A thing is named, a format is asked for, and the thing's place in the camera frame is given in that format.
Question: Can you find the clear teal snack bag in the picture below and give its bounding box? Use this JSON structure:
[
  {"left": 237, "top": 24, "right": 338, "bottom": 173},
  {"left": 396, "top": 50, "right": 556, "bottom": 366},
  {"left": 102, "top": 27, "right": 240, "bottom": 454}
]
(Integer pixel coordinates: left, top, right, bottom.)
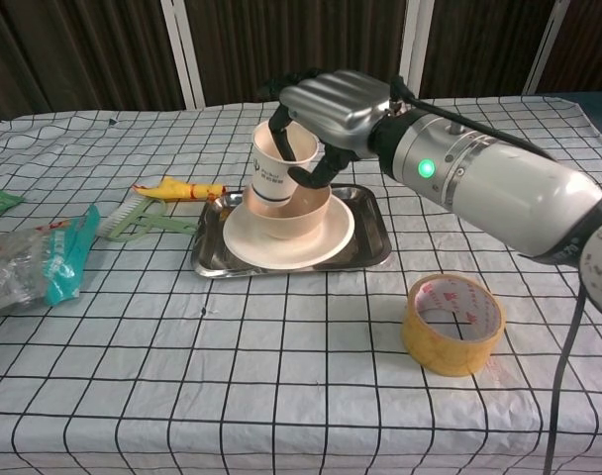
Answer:
[{"left": 0, "top": 204, "right": 102, "bottom": 318}]

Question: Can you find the white round plate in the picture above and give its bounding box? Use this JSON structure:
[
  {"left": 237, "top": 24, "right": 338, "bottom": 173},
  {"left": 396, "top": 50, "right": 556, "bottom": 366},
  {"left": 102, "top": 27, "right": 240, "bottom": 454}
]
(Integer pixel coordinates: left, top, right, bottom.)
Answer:
[{"left": 222, "top": 195, "right": 356, "bottom": 271}]

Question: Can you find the metal tray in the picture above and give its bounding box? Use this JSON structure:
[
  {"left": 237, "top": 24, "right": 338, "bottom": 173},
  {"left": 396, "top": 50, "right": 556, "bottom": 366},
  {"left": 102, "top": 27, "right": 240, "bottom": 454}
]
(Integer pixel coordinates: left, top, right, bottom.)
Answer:
[{"left": 189, "top": 182, "right": 394, "bottom": 279}]

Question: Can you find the white paper cup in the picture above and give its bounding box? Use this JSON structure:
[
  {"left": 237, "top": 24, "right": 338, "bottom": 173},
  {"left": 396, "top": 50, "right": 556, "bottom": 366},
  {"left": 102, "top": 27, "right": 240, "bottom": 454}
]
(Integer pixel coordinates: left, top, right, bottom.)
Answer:
[{"left": 251, "top": 120, "right": 321, "bottom": 205}]

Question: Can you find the checkered tablecloth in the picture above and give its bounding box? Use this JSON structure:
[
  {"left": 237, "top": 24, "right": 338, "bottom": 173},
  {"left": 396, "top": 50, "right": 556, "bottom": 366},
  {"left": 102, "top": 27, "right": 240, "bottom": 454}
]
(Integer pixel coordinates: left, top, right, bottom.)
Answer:
[{"left": 0, "top": 93, "right": 602, "bottom": 475}]

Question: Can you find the beige bowl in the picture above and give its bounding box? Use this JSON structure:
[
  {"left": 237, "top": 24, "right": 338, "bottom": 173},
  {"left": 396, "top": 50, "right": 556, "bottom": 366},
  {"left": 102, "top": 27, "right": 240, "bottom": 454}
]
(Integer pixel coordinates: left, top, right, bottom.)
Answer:
[{"left": 242, "top": 186, "right": 331, "bottom": 238}]

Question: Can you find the yellow rubber chicken toy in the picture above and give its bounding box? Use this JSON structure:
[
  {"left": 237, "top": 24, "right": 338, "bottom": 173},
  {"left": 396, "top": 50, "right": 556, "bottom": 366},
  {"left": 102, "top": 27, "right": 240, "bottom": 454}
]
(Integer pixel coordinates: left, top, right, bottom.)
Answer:
[{"left": 134, "top": 175, "right": 229, "bottom": 203}]

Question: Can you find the green scrub brush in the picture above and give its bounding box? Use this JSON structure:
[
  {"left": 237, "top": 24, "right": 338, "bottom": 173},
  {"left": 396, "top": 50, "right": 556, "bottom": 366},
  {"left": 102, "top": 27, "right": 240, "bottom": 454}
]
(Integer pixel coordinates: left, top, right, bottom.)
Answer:
[{"left": 96, "top": 195, "right": 203, "bottom": 242}]

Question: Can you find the yellow tape roll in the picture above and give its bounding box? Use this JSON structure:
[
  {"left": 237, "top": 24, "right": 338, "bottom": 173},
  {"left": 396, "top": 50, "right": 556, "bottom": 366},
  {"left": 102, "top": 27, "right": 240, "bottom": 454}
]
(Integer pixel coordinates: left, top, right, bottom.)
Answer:
[{"left": 402, "top": 274, "right": 506, "bottom": 378}]

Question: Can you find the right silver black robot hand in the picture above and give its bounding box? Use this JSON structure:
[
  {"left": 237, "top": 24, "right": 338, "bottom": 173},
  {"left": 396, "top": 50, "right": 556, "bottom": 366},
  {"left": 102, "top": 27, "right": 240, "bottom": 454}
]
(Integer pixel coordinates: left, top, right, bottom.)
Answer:
[{"left": 259, "top": 68, "right": 406, "bottom": 190}]

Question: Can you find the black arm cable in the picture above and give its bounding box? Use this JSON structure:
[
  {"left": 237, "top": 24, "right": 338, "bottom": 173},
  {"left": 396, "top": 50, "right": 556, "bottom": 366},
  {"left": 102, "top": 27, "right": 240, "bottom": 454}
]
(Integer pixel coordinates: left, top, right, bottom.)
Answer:
[{"left": 389, "top": 76, "right": 587, "bottom": 475}]

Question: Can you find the dark brown curtain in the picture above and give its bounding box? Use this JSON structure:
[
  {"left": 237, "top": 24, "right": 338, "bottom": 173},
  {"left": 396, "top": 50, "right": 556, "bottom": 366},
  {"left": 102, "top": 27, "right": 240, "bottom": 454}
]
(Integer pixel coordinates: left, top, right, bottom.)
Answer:
[{"left": 0, "top": 0, "right": 602, "bottom": 140}]

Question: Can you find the white frame post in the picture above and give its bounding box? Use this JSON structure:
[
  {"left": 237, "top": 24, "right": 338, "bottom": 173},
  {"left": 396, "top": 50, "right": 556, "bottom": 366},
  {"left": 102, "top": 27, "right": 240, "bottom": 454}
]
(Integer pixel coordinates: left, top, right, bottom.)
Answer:
[
  {"left": 522, "top": 0, "right": 570, "bottom": 96},
  {"left": 160, "top": 0, "right": 206, "bottom": 110},
  {"left": 394, "top": 0, "right": 436, "bottom": 100}
]

